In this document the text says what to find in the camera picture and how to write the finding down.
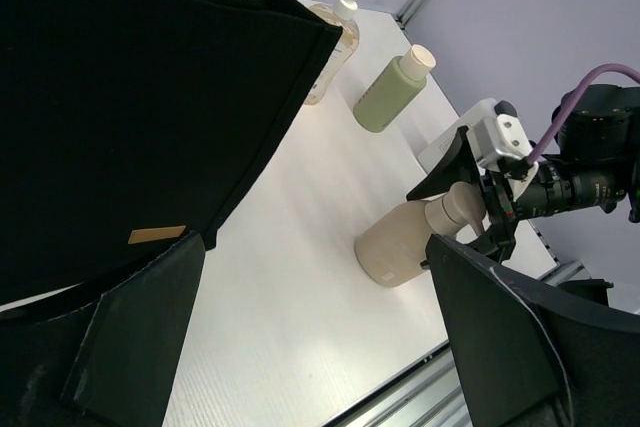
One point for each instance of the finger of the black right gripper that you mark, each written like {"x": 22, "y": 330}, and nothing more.
{"x": 457, "y": 165}
{"x": 497, "y": 243}

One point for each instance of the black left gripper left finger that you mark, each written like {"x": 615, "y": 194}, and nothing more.
{"x": 103, "y": 353}

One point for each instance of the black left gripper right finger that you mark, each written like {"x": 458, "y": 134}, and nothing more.
{"x": 531, "y": 354}

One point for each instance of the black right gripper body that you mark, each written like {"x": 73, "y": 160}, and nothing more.
{"x": 557, "y": 187}

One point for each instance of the beige pump bottle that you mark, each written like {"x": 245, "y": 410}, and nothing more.
{"x": 391, "y": 251}

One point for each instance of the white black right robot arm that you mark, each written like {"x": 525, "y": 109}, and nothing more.
{"x": 597, "y": 164}

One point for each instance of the black canvas bag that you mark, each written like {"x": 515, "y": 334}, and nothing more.
{"x": 126, "y": 123}

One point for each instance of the green bottle beige cap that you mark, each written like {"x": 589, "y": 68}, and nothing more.
{"x": 401, "y": 80}

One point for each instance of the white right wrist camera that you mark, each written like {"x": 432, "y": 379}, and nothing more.
{"x": 495, "y": 133}

